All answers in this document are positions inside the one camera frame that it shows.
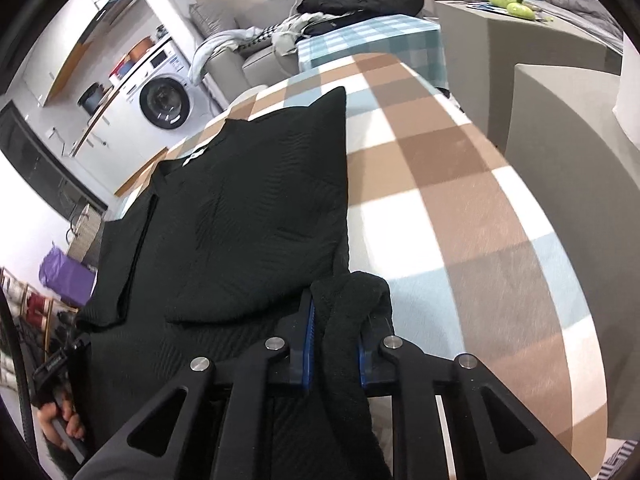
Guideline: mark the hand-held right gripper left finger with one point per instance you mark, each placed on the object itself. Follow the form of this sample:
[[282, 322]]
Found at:
[[309, 341]]

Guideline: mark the person's left hand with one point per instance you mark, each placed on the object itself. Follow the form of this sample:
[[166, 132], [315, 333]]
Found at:
[[50, 422]]

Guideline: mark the grey sofa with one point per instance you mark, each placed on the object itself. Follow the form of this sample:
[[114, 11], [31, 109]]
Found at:
[[260, 66]]

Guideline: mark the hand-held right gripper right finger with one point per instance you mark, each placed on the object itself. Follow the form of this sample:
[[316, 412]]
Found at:
[[364, 366]]

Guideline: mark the black pot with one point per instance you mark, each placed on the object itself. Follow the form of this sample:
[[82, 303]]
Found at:
[[94, 100]]

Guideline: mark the red box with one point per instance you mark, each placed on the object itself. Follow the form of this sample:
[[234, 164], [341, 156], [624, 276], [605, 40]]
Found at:
[[121, 69]]

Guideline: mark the beige storage basket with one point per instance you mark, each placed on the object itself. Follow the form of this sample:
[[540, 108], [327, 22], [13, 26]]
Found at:
[[82, 240]]

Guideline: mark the grey upholstered block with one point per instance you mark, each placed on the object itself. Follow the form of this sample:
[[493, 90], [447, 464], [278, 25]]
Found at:
[[570, 170]]

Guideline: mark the small green plush toy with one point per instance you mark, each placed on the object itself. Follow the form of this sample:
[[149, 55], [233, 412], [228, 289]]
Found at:
[[520, 9]]

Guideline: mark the purple bag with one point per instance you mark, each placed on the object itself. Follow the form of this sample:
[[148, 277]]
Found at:
[[65, 277]]

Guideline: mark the brown checkered blanket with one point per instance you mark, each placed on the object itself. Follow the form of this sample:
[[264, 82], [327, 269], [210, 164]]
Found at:
[[450, 185]]

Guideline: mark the black knit sweater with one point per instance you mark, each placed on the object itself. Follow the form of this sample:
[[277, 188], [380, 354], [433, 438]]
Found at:
[[225, 210]]

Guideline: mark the beige crumpled cloth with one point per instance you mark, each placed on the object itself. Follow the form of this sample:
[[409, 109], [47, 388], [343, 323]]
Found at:
[[290, 32]]

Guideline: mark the grey duvet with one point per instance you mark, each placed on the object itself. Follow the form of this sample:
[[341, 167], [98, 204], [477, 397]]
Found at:
[[585, 12]]

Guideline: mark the white grey crumpled cloth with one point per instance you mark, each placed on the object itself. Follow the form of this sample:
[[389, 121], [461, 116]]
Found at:
[[215, 47]]

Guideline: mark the teal checkered cloth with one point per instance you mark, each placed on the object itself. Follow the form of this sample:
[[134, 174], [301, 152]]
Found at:
[[380, 35]]

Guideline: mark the wooden plank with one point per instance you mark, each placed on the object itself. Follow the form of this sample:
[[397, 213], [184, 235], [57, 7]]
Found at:
[[140, 172]]

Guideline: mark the grey square cabinet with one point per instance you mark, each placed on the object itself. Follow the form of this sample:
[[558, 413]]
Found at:
[[500, 42]]

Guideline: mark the white washing machine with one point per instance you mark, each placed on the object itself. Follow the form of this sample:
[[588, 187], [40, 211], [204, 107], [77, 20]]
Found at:
[[161, 101]]

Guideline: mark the orange container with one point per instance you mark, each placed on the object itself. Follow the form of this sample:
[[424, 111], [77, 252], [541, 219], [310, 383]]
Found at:
[[142, 49]]

